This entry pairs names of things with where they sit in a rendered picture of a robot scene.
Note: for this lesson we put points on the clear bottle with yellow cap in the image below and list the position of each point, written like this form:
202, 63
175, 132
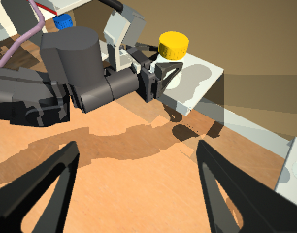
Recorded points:
172, 48

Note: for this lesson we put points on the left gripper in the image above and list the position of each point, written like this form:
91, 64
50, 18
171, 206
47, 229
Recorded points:
129, 70

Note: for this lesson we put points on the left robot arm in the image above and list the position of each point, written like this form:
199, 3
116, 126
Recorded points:
72, 57

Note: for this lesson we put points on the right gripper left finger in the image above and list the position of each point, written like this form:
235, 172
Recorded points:
18, 197

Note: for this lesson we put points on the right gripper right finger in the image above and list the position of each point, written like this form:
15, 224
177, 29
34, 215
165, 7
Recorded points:
262, 209

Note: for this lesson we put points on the white bottle with blue cap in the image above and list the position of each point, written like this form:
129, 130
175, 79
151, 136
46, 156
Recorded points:
62, 21

